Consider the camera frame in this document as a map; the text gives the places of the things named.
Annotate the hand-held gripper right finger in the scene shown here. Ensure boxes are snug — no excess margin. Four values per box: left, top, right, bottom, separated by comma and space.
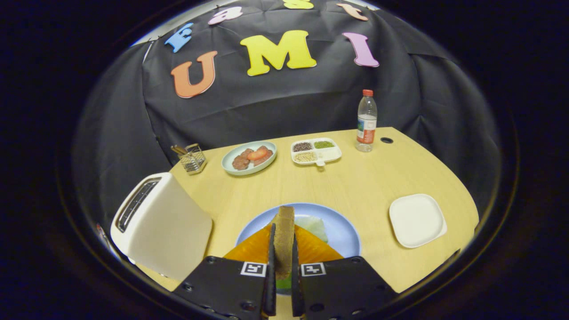
291, 224, 398, 320

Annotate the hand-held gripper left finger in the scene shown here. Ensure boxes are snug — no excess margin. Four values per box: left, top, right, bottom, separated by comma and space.
172, 223, 277, 320

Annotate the brown toast slice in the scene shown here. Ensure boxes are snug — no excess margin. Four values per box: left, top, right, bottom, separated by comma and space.
272, 206, 296, 280

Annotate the green lettuce leaf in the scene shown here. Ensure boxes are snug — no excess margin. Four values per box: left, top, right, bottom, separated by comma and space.
276, 216, 329, 292

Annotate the blue round plate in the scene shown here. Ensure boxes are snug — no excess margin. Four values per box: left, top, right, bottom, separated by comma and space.
235, 203, 361, 296

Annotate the white toaster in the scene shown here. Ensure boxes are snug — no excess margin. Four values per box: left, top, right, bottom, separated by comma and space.
110, 172, 213, 282

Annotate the brown meat slice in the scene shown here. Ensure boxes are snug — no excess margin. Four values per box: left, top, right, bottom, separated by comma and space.
253, 146, 274, 167
232, 149, 254, 171

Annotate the pale green round plate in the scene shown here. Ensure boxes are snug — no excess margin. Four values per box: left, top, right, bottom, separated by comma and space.
221, 141, 277, 176

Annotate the white divided condiment dish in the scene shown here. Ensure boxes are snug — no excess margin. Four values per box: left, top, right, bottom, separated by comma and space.
291, 137, 342, 167

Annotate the white square plate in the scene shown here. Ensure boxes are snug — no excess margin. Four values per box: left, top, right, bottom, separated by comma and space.
389, 193, 448, 248

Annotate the clear bottle with red cap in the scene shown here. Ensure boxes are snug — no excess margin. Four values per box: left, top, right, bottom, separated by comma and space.
355, 89, 378, 153

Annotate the black backdrop cloth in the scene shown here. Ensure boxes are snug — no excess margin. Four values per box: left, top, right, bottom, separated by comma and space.
71, 0, 501, 232

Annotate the metal wire holder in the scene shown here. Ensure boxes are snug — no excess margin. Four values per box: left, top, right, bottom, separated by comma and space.
171, 143, 207, 175

